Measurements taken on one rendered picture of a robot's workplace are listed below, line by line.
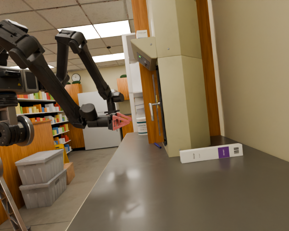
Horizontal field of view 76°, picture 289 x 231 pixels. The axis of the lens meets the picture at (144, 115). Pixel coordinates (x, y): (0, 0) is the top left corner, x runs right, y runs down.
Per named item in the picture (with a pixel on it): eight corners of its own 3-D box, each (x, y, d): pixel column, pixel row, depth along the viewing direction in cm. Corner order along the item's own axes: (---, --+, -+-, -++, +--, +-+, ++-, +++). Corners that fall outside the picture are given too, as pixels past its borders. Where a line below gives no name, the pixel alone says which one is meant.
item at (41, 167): (67, 167, 305) (64, 148, 303) (48, 183, 245) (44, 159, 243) (42, 171, 305) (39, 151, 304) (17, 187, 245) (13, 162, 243)
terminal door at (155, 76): (161, 136, 120) (153, 73, 117) (166, 146, 89) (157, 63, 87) (160, 136, 120) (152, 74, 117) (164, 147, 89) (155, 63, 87)
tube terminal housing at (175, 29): (201, 139, 121) (188, 17, 116) (221, 151, 88) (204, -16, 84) (162, 143, 121) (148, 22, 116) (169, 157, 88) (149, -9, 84)
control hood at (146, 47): (153, 70, 118) (152, 54, 118) (157, 57, 86) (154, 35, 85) (136, 73, 118) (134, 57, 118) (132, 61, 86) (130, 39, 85)
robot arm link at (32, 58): (24, 36, 68) (3, 52, 61) (35, 34, 66) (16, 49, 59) (81, 115, 98) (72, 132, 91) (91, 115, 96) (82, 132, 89)
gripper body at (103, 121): (115, 112, 95) (101, 113, 95) (111, 115, 85) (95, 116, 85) (115, 125, 96) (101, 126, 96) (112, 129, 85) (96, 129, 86)
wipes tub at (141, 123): (152, 132, 176) (150, 116, 175) (152, 134, 163) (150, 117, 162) (138, 133, 176) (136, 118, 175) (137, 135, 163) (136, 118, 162)
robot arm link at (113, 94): (103, 85, 130) (99, 94, 125) (118, 83, 126) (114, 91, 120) (112, 97, 138) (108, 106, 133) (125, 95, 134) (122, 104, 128)
